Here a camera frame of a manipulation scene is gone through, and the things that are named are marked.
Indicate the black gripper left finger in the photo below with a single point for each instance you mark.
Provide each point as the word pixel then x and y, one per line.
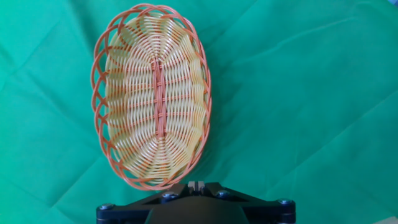
pixel 124 211

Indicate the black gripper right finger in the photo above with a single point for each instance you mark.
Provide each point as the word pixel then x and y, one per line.
pixel 270 211

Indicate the orange woven plastic dish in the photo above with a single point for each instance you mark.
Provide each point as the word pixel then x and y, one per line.
pixel 155 99

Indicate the green cloth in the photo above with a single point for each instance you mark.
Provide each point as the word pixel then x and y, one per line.
pixel 295 93

